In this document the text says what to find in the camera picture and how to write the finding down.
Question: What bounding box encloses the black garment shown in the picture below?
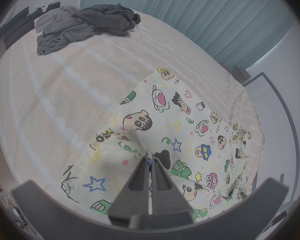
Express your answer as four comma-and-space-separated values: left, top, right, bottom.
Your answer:
74, 3, 142, 37

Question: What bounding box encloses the white printed pyjama top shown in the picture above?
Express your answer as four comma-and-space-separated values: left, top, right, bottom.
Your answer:
61, 68, 253, 221

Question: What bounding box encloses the grey and white garment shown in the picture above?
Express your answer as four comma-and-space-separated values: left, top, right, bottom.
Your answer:
34, 5, 77, 33

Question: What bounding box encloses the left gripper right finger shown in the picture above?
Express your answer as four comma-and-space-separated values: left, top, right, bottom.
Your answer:
151, 155, 193, 224

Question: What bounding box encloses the dark grey garment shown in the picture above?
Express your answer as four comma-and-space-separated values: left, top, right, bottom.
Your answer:
36, 18, 97, 56

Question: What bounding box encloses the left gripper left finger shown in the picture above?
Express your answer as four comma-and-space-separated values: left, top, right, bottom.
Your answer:
107, 156, 152, 229

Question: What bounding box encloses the blue-green curtain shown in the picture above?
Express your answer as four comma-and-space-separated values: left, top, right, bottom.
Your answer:
80, 0, 297, 68

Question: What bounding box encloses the grey bedside table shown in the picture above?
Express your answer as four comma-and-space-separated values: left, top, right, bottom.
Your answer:
220, 63, 250, 81

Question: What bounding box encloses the bed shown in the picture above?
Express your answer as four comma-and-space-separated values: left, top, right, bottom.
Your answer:
0, 8, 295, 209

